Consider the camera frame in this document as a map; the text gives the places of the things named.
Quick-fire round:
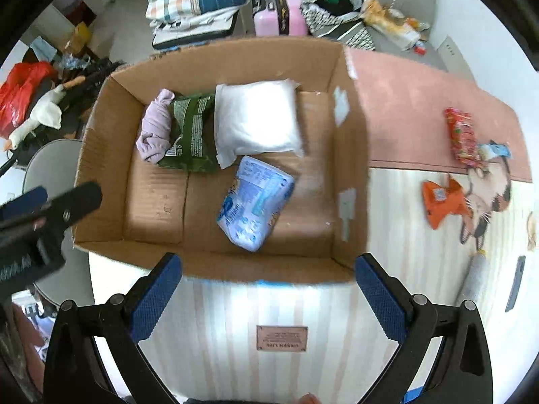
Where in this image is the patterned fabric bag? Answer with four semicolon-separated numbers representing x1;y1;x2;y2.
299;0;376;52

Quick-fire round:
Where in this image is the blue white snack packet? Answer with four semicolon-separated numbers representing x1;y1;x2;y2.
216;156;296;254

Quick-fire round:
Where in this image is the cardboard box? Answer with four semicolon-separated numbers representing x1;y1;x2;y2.
71;36;372;285

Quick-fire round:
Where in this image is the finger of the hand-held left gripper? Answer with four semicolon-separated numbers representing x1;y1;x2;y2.
0;186;50;222
0;181;104;242

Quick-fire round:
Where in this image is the grey round stool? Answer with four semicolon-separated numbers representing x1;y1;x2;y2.
22;139;96;309

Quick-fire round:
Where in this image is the blue face mask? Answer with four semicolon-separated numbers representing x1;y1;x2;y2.
31;36;58;62

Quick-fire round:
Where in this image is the orange packet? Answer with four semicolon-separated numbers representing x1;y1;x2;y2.
422;175;469;231

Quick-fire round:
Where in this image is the white folded bedding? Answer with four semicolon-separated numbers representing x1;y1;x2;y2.
151;7;239;50

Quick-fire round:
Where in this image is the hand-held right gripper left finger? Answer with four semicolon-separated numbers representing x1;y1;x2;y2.
43;253;183;404

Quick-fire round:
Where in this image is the black bag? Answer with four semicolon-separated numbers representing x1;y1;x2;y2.
55;56;127;136

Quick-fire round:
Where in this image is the black flat device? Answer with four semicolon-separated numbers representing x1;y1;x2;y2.
504;255;527;313

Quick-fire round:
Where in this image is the red plastic bag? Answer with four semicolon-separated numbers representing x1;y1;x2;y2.
0;61;58;138

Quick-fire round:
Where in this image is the lilac cloth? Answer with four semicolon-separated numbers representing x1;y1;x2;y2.
135;88;176;165

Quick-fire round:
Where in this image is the white pillow packet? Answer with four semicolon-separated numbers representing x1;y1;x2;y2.
213;78;305;170

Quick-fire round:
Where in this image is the grey roll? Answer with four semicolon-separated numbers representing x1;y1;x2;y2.
456;250;489;304

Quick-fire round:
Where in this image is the red snack packet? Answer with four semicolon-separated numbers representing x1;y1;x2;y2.
443;108;481;170

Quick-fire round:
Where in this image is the pink suitcase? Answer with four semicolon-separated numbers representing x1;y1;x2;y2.
252;0;309;38

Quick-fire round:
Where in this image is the green snack packet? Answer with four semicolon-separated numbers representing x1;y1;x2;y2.
158;93;220;174

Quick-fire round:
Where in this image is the white goose plush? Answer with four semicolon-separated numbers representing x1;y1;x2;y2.
4;77;86;153

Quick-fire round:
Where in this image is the small blue white packet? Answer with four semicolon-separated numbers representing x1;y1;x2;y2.
477;141;513;163

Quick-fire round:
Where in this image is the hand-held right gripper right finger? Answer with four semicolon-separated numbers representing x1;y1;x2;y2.
354;253;494;404

